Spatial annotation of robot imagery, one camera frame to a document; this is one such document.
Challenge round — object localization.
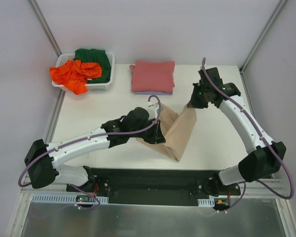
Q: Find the beige t shirt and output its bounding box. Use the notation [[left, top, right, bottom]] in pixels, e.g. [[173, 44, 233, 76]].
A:
[[136, 105, 197, 161]]

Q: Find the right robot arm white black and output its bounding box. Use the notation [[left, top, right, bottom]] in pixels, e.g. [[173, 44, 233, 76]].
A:
[[187, 67, 286, 195]]

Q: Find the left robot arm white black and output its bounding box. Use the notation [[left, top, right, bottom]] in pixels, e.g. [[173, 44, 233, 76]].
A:
[[25, 105, 165, 192]]

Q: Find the lavender folded t shirt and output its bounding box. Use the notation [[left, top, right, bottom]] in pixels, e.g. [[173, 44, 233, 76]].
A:
[[134, 91, 173, 96]]

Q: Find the pink folded t shirt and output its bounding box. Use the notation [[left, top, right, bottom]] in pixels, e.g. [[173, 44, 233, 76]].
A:
[[129, 60, 175, 94]]

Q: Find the green t shirt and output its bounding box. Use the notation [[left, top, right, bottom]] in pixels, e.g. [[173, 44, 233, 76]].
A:
[[73, 48, 111, 84]]

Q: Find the orange t shirt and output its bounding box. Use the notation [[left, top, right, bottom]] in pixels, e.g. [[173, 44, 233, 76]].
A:
[[49, 60, 103, 95]]

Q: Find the white plastic basket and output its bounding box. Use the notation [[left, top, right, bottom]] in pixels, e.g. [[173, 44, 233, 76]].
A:
[[49, 49, 115, 95]]

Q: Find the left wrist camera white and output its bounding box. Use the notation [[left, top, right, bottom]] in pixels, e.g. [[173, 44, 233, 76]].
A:
[[147, 104, 159, 119]]

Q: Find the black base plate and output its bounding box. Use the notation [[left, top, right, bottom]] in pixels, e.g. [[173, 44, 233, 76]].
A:
[[79, 168, 240, 206]]

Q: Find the right aluminium frame post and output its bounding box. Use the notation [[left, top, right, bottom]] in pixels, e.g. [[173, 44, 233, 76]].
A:
[[239, 0, 288, 75]]

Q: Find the aluminium frame post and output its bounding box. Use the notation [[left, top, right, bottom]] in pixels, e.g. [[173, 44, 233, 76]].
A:
[[239, 0, 288, 75], [27, 0, 62, 57]]

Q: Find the right white cable duct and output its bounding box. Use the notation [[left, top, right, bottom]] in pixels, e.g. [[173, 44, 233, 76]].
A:
[[197, 197, 215, 207]]

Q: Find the white cable duct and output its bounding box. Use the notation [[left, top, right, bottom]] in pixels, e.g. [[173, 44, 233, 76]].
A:
[[32, 194, 109, 205], [197, 197, 215, 207]]

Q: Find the left white cable duct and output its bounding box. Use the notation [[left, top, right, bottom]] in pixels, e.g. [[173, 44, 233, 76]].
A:
[[32, 194, 109, 205]]

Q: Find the left aluminium frame post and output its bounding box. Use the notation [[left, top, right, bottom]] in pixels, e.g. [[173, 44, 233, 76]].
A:
[[27, 0, 62, 57]]

